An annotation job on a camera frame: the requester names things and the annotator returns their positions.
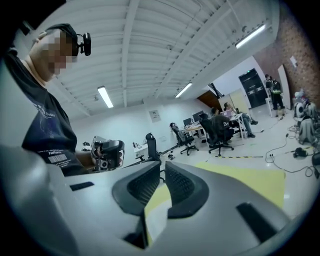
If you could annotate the yellow black floor tape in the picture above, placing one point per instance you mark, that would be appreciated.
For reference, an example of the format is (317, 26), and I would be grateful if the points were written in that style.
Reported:
(237, 157)

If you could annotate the grey covered equipment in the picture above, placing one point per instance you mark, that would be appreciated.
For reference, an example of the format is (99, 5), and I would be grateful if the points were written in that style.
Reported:
(306, 117)

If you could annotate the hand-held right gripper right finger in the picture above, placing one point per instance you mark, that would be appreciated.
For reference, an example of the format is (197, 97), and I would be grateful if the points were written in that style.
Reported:
(212, 225)

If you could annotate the person's head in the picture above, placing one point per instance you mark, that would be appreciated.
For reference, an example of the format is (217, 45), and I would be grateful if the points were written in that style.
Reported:
(53, 53)

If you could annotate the long ceiling light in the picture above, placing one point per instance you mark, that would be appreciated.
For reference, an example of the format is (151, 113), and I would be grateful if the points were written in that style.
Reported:
(183, 90)
(250, 36)
(105, 96)

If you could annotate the white paper sheet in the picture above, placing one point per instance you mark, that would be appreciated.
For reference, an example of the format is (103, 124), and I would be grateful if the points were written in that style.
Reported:
(293, 61)

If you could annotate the person's left forearm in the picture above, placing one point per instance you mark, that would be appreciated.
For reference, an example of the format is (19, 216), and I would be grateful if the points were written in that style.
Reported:
(83, 161)

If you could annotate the black device on floor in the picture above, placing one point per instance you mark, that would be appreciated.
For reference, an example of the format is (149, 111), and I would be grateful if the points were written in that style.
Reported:
(299, 152)

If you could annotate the black double door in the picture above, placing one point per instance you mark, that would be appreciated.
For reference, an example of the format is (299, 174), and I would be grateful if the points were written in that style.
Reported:
(252, 87)

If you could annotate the white equipment box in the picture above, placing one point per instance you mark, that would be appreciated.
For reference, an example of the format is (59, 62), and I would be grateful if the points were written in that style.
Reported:
(100, 140)

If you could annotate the pink laptop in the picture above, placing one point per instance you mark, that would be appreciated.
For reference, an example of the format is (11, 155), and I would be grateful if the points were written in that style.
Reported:
(225, 113)

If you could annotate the white slatted table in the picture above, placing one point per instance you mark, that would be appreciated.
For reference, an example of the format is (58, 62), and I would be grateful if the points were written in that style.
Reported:
(240, 123)

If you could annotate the small white desk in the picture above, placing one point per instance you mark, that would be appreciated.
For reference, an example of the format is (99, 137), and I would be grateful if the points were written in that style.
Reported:
(141, 150)

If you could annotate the person's left hand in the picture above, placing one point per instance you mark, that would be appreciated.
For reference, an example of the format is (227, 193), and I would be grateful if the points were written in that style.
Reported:
(96, 152)

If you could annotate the person's black printed t-shirt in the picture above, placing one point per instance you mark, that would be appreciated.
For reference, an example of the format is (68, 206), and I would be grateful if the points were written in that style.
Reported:
(47, 120)

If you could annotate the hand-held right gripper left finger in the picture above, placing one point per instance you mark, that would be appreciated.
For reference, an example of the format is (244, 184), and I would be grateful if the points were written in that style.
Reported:
(95, 212)

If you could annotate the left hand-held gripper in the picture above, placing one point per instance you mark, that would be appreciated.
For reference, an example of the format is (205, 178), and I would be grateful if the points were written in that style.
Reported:
(112, 153)

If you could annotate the black computer monitor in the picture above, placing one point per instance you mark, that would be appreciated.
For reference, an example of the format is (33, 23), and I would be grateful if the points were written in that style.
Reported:
(197, 116)
(187, 121)

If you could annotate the beige partition panel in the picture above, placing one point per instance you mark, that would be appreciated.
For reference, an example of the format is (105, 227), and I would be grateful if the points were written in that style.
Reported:
(235, 98)

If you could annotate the white office desk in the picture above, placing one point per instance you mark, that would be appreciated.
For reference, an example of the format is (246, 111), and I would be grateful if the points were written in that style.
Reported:
(193, 130)

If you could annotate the black head-worn camera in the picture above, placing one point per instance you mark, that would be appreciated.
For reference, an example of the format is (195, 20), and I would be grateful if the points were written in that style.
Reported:
(86, 43)

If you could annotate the white leaning board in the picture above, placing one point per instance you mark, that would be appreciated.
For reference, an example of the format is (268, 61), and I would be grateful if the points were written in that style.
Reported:
(284, 87)

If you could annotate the white wall poster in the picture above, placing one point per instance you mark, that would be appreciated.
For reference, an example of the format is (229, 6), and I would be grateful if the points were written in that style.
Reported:
(155, 115)

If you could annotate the black office chair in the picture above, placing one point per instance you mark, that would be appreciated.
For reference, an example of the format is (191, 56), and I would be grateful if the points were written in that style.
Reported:
(215, 135)
(183, 140)
(152, 146)

